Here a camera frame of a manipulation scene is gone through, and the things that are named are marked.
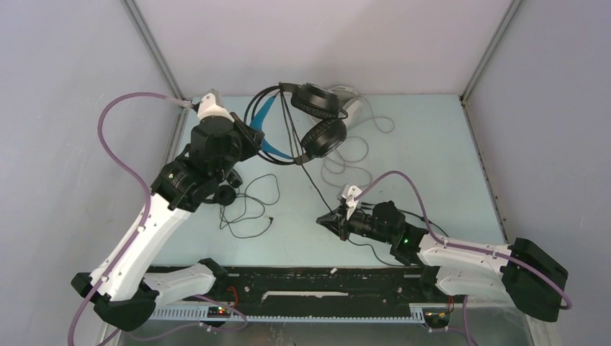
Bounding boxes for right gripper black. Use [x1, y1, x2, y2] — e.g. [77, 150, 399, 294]
[316, 203, 393, 245]

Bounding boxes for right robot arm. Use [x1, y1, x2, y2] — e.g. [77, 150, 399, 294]
[316, 201, 568, 322]

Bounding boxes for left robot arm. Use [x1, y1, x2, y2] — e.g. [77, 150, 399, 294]
[71, 113, 264, 332]

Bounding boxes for small black on-ear headphones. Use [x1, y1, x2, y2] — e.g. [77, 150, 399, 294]
[203, 169, 244, 206]

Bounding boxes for white over-ear headphones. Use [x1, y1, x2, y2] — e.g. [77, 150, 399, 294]
[330, 86, 365, 129]

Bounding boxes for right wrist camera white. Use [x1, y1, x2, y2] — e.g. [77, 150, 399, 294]
[337, 184, 362, 213]

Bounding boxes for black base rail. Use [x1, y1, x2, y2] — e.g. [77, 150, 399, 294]
[181, 265, 478, 320]

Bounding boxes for thin black headphone cable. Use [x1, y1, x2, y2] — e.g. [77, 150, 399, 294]
[218, 174, 282, 240]

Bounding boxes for grey headphone cable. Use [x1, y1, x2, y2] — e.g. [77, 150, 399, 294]
[321, 97, 397, 189]

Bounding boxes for aluminium frame post right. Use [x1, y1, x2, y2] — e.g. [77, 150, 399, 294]
[460, 0, 524, 107]

